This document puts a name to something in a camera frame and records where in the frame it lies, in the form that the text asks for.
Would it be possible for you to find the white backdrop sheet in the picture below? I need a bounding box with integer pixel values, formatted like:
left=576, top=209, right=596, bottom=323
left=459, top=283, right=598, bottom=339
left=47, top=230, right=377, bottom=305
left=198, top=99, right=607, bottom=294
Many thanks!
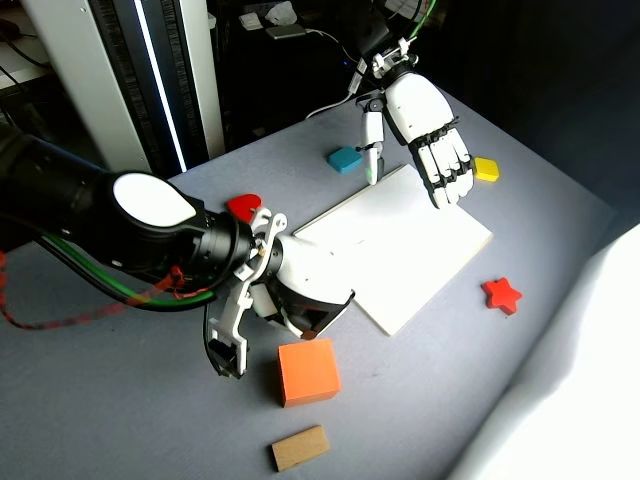
left=444, top=229, right=640, bottom=480

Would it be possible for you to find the yellow block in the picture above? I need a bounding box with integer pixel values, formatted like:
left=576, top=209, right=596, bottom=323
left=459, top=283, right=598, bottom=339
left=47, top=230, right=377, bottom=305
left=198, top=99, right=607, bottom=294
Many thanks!
left=472, top=156, right=501, bottom=183

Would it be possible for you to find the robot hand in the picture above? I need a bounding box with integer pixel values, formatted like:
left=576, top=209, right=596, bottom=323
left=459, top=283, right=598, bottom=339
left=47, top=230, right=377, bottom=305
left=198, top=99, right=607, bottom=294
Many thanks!
left=355, top=72, right=475, bottom=210
left=249, top=235, right=357, bottom=342

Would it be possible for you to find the orange cube block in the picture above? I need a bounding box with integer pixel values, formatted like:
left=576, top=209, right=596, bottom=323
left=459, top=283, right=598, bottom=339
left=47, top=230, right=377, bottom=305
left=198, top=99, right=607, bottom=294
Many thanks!
left=277, top=338, right=343, bottom=409

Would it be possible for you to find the blue block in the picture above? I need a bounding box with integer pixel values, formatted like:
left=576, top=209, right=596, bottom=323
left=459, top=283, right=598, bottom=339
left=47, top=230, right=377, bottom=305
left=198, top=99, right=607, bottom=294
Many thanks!
left=327, top=146, right=364, bottom=175

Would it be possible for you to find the red heart block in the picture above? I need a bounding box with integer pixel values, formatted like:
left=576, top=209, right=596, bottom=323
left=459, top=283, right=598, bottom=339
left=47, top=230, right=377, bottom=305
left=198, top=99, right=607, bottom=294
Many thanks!
left=226, top=193, right=264, bottom=225

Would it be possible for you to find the white paper pad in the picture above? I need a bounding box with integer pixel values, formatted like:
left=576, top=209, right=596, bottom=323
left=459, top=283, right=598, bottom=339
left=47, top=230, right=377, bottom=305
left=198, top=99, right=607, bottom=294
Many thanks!
left=292, top=163, right=495, bottom=337

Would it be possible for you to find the grey table cloth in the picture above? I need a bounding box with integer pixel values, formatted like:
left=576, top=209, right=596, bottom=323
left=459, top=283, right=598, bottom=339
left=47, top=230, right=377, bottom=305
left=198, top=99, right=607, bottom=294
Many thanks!
left=0, top=87, right=621, bottom=480

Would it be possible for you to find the red star block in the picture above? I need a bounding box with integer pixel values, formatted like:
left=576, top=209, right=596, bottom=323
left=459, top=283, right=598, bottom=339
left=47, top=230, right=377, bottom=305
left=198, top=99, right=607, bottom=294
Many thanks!
left=480, top=276, right=524, bottom=317

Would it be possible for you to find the white and black column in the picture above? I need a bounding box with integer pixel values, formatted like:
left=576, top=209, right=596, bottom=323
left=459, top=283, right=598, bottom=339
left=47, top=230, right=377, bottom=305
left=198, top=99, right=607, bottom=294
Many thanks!
left=22, top=0, right=226, bottom=174

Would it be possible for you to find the plain wooden rectangular block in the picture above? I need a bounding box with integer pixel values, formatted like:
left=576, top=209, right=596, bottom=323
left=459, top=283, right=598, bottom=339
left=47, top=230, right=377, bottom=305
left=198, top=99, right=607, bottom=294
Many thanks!
left=271, top=424, right=332, bottom=473

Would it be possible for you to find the white cable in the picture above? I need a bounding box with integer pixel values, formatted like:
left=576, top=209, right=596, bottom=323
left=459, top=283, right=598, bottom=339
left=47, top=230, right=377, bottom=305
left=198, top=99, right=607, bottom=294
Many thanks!
left=303, top=27, right=374, bottom=121

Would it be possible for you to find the silver flat device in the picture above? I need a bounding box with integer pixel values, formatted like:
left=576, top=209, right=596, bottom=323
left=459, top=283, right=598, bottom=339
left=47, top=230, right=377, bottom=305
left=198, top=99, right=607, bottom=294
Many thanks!
left=264, top=23, right=307, bottom=41

